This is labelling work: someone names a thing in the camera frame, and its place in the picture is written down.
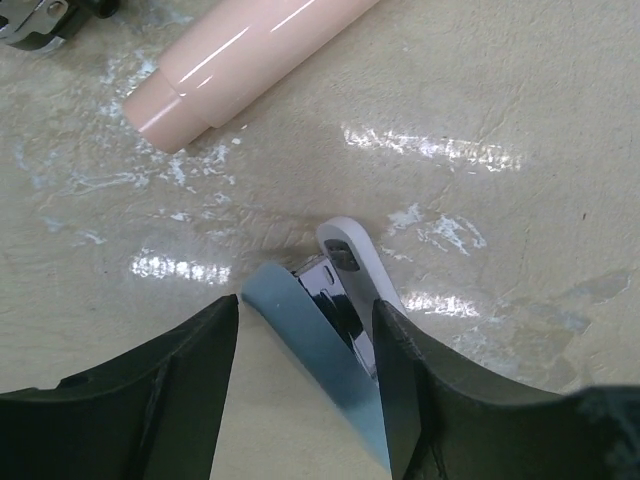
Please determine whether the pink cylindrical tube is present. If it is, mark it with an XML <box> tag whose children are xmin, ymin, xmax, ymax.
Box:
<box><xmin>123</xmin><ymin>0</ymin><xmax>374</xmax><ymax>153</ymax></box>

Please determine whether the blue white stapler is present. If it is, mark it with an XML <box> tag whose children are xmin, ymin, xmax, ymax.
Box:
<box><xmin>241</xmin><ymin>217</ymin><xmax>402</xmax><ymax>467</ymax></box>

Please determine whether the black hard case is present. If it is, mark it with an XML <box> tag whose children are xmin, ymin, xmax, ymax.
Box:
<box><xmin>1</xmin><ymin>0</ymin><xmax>121</xmax><ymax>51</ymax></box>

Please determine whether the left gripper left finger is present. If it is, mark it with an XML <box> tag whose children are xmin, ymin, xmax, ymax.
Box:
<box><xmin>1</xmin><ymin>295</ymin><xmax>239</xmax><ymax>479</ymax></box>

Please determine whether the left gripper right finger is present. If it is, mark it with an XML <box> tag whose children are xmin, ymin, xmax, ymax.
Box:
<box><xmin>373</xmin><ymin>300</ymin><xmax>639</xmax><ymax>479</ymax></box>

